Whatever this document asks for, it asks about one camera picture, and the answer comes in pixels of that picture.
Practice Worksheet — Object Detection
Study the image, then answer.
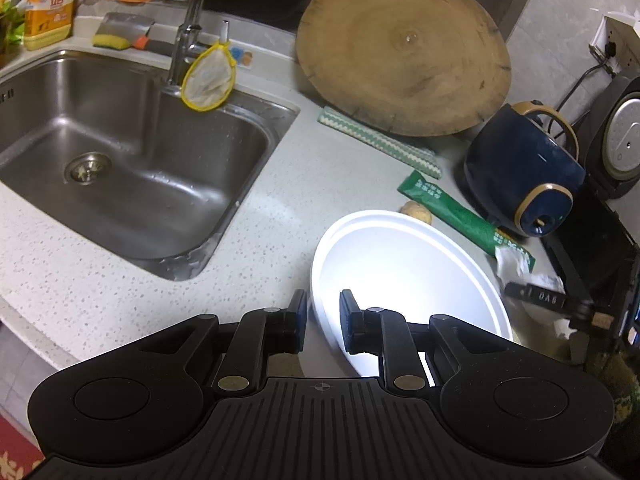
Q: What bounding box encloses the green striped dish cloth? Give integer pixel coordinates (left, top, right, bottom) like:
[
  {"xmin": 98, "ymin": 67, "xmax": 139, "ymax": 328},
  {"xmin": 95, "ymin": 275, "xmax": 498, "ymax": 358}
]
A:
[{"xmin": 317, "ymin": 106, "xmax": 443, "ymax": 180}]

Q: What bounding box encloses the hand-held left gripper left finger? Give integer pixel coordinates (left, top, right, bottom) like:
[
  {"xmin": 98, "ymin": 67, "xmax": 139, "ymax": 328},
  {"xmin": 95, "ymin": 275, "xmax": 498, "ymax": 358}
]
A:
[{"xmin": 137, "ymin": 289, "xmax": 309, "ymax": 395}]

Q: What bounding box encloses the chrome faucet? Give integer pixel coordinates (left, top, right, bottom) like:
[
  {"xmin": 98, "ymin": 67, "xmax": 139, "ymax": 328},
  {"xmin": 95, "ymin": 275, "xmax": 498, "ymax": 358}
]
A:
[{"xmin": 165, "ymin": 0, "xmax": 216, "ymax": 88}]

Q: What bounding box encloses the red patterned mat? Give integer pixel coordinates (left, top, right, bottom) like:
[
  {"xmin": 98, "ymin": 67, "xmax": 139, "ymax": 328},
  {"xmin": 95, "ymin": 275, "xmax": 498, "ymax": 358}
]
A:
[{"xmin": 0, "ymin": 415, "xmax": 46, "ymax": 480}]

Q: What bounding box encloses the black power cable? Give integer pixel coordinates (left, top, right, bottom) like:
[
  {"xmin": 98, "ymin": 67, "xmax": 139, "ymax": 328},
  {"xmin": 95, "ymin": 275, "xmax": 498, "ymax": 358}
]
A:
[{"xmin": 552, "ymin": 42, "xmax": 618, "ymax": 113}]

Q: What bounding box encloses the black kitchen appliance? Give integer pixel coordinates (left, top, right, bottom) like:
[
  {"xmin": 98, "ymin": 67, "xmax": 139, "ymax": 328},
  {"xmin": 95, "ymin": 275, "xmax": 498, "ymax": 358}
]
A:
[{"xmin": 540, "ymin": 72, "xmax": 640, "ymax": 311}]

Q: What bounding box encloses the yellow dish sponge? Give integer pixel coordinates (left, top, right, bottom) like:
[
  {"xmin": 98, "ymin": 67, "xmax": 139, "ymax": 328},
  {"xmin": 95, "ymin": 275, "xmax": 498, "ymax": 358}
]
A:
[{"xmin": 92, "ymin": 34, "xmax": 132, "ymax": 52}]

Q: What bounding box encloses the round wooden cutting board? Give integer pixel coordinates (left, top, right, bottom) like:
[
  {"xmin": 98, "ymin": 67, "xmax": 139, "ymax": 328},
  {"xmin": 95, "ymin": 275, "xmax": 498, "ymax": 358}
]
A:
[{"xmin": 295, "ymin": 0, "xmax": 512, "ymax": 138}]

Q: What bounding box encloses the green snack packet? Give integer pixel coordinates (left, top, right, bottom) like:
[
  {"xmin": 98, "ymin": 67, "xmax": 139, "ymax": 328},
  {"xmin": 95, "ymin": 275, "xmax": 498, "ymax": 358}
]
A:
[{"xmin": 397, "ymin": 170, "xmax": 536, "ymax": 271}]

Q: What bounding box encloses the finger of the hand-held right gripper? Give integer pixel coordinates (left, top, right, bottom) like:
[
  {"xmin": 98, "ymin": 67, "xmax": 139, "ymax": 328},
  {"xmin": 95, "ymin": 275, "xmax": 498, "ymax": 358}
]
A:
[{"xmin": 505, "ymin": 282, "xmax": 615, "ymax": 332}]

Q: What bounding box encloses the white wall socket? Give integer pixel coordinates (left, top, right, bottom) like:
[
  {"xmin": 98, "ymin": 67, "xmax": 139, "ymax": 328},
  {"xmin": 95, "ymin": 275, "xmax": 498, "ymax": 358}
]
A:
[{"xmin": 589, "ymin": 14, "xmax": 640, "ymax": 78}]

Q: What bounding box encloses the navy blue rice cooker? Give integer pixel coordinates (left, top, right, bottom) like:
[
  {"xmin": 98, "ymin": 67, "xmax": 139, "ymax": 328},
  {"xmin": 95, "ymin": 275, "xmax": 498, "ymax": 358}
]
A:
[{"xmin": 462, "ymin": 101, "xmax": 587, "ymax": 238}]

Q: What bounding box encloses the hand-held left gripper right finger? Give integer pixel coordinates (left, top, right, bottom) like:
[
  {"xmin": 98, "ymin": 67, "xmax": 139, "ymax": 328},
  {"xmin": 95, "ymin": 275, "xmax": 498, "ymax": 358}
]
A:
[{"xmin": 339, "ymin": 289, "xmax": 507, "ymax": 392}]

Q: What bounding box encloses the ginger root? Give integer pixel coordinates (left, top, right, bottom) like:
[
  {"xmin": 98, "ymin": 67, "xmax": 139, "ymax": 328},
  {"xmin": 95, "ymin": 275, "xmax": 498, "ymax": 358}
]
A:
[{"xmin": 399, "ymin": 200, "xmax": 433, "ymax": 226}]

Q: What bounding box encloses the yellow detergent bottle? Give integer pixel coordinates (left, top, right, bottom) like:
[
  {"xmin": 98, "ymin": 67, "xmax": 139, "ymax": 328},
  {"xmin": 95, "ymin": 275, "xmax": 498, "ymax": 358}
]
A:
[{"xmin": 22, "ymin": 0, "xmax": 78, "ymax": 52}]

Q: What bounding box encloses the yellow round mesh scrubber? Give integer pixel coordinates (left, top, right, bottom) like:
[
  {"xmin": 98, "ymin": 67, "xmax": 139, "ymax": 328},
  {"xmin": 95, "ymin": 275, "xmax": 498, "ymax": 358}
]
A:
[{"xmin": 181, "ymin": 42, "xmax": 238, "ymax": 112}]

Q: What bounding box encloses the stainless steel sink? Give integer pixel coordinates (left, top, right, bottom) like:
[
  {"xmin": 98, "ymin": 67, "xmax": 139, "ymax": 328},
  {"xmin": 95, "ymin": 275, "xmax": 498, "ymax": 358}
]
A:
[{"xmin": 0, "ymin": 50, "xmax": 301, "ymax": 281}]

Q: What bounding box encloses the cleaver knife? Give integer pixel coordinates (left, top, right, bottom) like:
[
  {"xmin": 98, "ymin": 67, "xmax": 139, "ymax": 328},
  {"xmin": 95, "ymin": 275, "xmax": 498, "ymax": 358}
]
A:
[{"xmin": 99, "ymin": 12, "xmax": 201, "ymax": 58}]

